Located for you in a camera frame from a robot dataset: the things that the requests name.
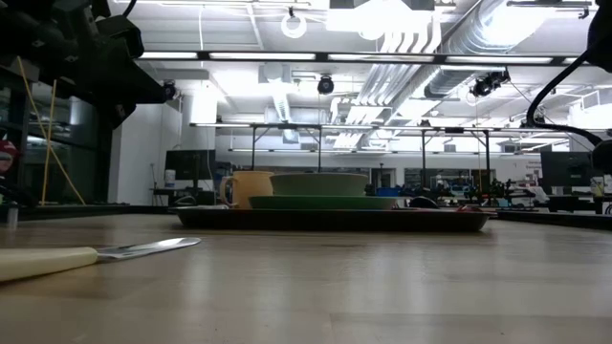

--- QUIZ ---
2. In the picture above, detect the knife with yellow handle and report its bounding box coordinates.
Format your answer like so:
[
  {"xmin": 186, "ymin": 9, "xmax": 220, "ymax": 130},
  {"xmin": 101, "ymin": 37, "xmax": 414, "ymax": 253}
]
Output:
[{"xmin": 0, "ymin": 236, "xmax": 203, "ymax": 284}]

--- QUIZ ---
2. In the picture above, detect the black overhead light bar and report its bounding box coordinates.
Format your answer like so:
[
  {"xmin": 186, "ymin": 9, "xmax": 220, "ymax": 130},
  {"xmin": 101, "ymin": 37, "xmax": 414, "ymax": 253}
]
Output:
[{"xmin": 138, "ymin": 49, "xmax": 612, "ymax": 68}]

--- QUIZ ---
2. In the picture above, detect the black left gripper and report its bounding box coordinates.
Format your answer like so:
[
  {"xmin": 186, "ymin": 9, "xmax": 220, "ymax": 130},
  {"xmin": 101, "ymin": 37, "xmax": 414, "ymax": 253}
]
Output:
[{"xmin": 66, "ymin": 13, "xmax": 167, "ymax": 130}]

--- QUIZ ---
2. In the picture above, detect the black clamp handle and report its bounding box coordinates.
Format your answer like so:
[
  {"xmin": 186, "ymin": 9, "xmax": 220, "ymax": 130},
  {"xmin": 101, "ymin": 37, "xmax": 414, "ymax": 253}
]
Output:
[{"xmin": 409, "ymin": 195, "xmax": 440, "ymax": 210}]

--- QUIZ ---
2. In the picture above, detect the yellow extension cable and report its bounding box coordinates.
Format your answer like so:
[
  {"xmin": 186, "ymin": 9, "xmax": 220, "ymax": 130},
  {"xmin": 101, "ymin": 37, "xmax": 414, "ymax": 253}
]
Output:
[
  {"xmin": 40, "ymin": 80, "xmax": 57, "ymax": 206},
  {"xmin": 16, "ymin": 55, "xmax": 87, "ymax": 206}
]

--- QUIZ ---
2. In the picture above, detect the white ring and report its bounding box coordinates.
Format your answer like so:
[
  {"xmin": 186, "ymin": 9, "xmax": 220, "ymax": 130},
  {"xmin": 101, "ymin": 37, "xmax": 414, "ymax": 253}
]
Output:
[{"xmin": 279, "ymin": 9, "xmax": 309, "ymax": 40}]

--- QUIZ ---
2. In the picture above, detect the orange mug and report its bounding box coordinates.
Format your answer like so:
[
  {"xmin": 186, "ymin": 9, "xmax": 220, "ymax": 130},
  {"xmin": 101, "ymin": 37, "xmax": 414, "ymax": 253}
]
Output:
[{"xmin": 219, "ymin": 170, "xmax": 275, "ymax": 210}]

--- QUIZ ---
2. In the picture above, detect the black computer monitor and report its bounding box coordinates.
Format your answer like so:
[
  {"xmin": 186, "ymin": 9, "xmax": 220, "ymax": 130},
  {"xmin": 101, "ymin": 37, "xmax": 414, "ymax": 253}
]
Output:
[
  {"xmin": 539, "ymin": 151, "xmax": 595, "ymax": 188},
  {"xmin": 164, "ymin": 148, "xmax": 218, "ymax": 192}
]

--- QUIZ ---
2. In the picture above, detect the person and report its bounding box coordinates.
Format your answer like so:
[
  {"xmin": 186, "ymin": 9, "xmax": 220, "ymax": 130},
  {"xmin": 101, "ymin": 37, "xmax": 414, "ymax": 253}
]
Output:
[{"xmin": 0, "ymin": 140, "xmax": 23, "ymax": 207}]

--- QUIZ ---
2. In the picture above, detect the brown plastic tray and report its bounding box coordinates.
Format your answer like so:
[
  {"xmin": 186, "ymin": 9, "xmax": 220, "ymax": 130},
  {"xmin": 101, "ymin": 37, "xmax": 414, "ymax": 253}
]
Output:
[{"xmin": 169, "ymin": 205, "xmax": 493, "ymax": 234}]

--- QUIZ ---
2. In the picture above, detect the green plate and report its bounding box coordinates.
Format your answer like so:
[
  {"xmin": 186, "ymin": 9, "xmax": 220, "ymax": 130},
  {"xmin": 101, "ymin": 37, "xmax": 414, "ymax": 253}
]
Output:
[{"xmin": 248, "ymin": 194, "xmax": 399, "ymax": 211}]

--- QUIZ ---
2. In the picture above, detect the black background metal frame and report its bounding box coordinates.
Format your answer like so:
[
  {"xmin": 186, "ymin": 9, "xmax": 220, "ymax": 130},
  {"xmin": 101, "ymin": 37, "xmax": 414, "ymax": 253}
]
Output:
[{"xmin": 189, "ymin": 121, "xmax": 493, "ymax": 174}]

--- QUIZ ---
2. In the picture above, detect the black overhead camera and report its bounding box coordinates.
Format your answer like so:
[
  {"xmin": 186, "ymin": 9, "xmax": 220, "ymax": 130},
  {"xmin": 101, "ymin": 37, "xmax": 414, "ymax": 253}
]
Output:
[{"xmin": 317, "ymin": 74, "xmax": 336, "ymax": 97}]

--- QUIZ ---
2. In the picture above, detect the silver ventilation duct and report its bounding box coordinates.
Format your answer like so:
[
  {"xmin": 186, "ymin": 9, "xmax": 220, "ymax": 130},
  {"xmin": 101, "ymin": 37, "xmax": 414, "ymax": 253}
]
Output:
[{"xmin": 423, "ymin": 0, "xmax": 546, "ymax": 100}]

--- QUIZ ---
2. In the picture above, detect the beige bowl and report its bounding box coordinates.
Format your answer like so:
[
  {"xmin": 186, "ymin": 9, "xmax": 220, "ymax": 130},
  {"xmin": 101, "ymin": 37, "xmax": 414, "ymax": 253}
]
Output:
[{"xmin": 269, "ymin": 172, "xmax": 370, "ymax": 197}]

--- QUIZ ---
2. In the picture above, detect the black ceiling camera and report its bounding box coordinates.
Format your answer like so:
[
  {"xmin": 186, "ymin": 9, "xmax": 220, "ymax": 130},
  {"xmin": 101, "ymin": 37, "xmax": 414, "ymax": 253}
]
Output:
[{"xmin": 470, "ymin": 69, "xmax": 512, "ymax": 99}]

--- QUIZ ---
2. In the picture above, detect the black aluminium table frame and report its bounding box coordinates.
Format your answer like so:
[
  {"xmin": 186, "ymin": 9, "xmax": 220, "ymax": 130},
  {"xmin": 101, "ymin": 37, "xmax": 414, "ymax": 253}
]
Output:
[{"xmin": 0, "ymin": 204, "xmax": 612, "ymax": 231}]

